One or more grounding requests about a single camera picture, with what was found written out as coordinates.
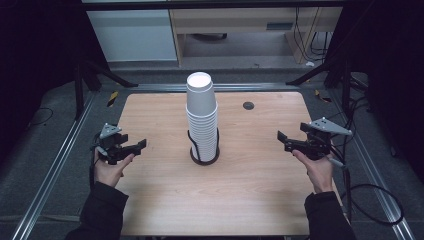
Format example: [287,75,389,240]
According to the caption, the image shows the person's right hand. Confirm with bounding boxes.
[292,149,334,194]

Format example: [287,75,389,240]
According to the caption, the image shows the black metal stand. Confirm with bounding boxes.
[285,58,355,116]
[73,59,139,121]

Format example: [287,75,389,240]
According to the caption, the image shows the white cabinet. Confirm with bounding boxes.
[85,9,179,63]

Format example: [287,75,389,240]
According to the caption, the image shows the right hand-held gripper cable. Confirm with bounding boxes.
[328,156,405,226]

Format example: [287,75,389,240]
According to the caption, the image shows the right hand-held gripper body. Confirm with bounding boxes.
[299,116,353,161]

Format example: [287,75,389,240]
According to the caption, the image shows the stack of white paper cups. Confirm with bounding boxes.
[185,71,219,163]

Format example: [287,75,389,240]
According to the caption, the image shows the black wire cup holder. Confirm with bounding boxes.
[187,128,221,167]

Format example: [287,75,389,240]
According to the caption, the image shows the hanging black cables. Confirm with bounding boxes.
[293,7,332,63]

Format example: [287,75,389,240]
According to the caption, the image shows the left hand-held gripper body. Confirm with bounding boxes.
[91,123,134,166]

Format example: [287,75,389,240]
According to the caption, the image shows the thin black floor cable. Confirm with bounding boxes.
[26,107,55,130]

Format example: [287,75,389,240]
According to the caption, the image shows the aluminium floor rail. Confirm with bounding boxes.
[328,89,416,240]
[128,83,301,93]
[11,93,98,240]

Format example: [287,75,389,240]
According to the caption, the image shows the black floor cable bundle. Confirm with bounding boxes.
[328,94,373,141]

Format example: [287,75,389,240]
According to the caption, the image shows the person's left hand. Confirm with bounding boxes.
[94,149,135,188]

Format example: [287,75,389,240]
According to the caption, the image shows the yellow black tape strip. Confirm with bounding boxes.
[106,90,119,108]
[314,89,333,104]

